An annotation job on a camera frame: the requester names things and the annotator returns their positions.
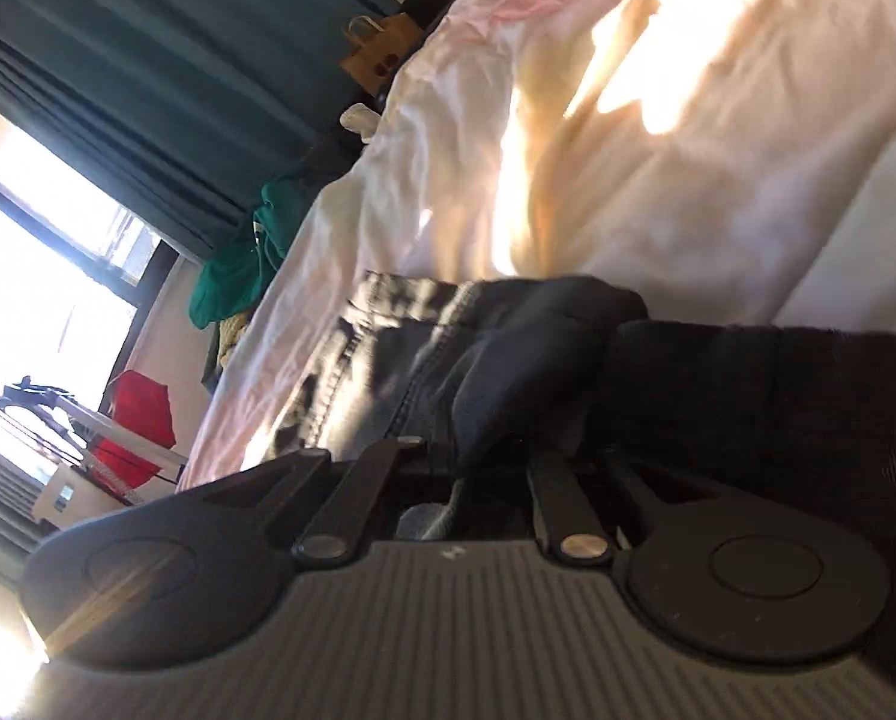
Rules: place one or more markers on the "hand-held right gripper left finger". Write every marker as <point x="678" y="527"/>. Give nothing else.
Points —
<point x="376" y="465"/>

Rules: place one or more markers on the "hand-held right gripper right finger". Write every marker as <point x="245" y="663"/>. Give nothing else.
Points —
<point x="560" y="495"/>

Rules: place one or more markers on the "black denim pants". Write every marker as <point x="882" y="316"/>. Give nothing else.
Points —
<point x="538" y="360"/>

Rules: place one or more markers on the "yellow knit garment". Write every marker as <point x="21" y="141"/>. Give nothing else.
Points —
<point x="232" y="341"/>

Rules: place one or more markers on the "green garment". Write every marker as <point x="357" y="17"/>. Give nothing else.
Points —
<point x="230" y="277"/>

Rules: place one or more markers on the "red garment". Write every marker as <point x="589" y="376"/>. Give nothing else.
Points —
<point x="136" y="420"/>

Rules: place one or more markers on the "white floor appliance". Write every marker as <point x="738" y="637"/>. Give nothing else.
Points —
<point x="80" y="491"/>

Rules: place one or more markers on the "silver metal stand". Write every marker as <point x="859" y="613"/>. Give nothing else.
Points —
<point x="72" y="412"/>

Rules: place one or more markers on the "white garment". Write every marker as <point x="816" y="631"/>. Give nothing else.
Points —
<point x="358" y="120"/>

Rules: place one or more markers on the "black framed window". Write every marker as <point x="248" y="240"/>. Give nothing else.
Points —
<point x="35" y="255"/>

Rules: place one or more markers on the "brown paper bag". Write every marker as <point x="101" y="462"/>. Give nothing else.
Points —
<point x="380" y="56"/>

